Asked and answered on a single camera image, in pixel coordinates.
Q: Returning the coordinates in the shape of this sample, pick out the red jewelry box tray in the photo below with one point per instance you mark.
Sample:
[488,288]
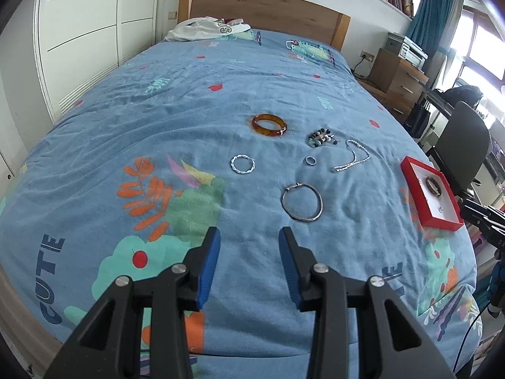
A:
[433,198]

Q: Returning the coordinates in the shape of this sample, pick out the dark backpack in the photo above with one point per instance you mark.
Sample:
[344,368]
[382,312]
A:
[470,95]

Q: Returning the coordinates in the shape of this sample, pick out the navy tote bag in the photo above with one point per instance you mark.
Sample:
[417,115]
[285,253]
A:
[417,121]

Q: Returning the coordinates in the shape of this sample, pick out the white printer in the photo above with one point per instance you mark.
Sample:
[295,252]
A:
[405,48]

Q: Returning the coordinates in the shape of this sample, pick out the brown tortoise bangle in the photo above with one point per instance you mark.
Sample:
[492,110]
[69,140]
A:
[433,187]

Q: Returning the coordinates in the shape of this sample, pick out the teal curtain right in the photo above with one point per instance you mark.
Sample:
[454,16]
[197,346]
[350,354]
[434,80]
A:
[431,21]

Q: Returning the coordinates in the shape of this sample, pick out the white wardrobe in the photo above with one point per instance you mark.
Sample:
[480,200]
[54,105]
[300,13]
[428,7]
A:
[79,42]

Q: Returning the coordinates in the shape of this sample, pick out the thin silver bangle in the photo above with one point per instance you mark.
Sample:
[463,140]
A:
[302,202]

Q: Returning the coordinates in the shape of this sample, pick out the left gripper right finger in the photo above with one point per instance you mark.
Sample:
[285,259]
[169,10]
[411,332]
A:
[391,342]

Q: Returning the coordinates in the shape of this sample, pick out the wooden drawer chest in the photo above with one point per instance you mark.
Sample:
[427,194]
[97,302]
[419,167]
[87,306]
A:
[395,83]

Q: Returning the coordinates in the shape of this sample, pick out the twisted silver hoop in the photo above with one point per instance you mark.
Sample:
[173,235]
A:
[242,164]

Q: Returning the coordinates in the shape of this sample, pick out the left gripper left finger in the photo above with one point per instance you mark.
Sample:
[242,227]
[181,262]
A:
[106,343]

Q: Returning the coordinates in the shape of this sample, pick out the wooden headboard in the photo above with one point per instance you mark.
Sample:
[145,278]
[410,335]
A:
[296,17]

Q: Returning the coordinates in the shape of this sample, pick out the amber bangle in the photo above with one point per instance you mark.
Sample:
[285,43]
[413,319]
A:
[269,125]

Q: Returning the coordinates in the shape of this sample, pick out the white garment on bed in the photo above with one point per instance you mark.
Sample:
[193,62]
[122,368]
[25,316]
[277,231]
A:
[201,28]

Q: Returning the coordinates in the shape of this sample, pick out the wall socket with cable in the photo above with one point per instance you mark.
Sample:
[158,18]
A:
[364,58]

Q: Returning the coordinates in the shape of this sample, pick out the blue patterned bed cover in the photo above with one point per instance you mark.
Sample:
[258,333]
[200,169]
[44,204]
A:
[133,176]

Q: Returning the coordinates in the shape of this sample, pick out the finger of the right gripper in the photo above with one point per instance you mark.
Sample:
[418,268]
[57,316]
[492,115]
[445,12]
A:
[470,208]
[479,217]

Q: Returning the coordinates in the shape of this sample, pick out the dark grey chair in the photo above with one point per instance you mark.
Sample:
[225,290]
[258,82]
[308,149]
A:
[461,149]

